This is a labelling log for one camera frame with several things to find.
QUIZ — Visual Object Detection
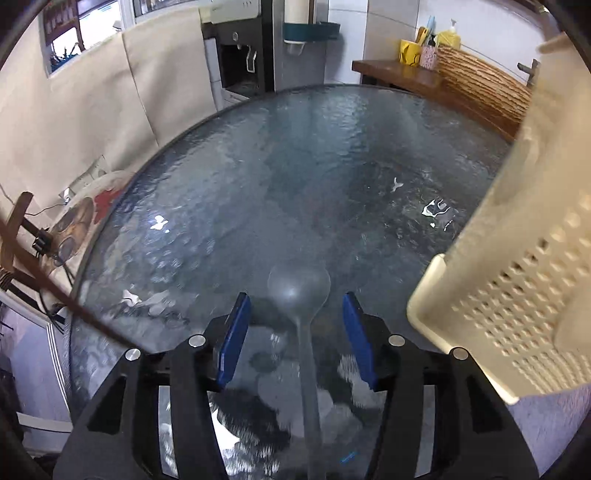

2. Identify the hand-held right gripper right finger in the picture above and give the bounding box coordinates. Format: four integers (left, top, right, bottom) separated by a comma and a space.
342, 292, 541, 480

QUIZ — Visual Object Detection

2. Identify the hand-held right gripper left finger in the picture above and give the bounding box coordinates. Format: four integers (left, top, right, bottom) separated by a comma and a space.
53, 292, 252, 480

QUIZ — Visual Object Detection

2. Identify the clear plastic spoon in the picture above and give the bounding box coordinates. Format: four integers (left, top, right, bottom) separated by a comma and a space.
268, 262, 332, 480

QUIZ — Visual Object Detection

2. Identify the cream plastic utensil holder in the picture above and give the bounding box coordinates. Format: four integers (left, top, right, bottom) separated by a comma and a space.
407, 32, 591, 407

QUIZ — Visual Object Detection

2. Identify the floral seat cushion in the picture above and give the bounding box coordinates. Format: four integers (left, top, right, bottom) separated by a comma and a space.
46, 171, 136, 283

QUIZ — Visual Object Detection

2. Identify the wooden counter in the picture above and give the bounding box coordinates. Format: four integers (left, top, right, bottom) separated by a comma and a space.
352, 59, 518, 142

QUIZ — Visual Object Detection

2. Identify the beige cloth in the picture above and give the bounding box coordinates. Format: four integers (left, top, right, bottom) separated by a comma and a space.
0, 7, 218, 208

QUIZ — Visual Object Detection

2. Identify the wicker basket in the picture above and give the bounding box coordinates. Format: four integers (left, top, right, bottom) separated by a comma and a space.
434, 44, 535, 139

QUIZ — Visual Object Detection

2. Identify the water dispenser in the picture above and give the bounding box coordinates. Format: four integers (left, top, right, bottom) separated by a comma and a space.
202, 0, 278, 100

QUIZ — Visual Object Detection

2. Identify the yellow cup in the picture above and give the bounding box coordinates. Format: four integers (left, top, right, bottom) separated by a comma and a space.
399, 39, 424, 68

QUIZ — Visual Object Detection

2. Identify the yellow soap dispenser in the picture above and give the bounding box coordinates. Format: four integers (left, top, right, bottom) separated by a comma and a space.
436, 18, 462, 50

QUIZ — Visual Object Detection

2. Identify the bronze faucet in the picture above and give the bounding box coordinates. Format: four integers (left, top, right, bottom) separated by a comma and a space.
519, 59, 541, 87

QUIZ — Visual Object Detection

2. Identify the sliding window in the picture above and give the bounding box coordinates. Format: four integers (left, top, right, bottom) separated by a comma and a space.
41, 0, 204, 78

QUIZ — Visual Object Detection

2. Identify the white wall socket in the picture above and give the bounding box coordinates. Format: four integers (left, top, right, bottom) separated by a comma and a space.
59, 157, 112, 204

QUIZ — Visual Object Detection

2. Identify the teal wall holder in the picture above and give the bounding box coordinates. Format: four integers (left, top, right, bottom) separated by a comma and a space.
283, 21, 341, 54

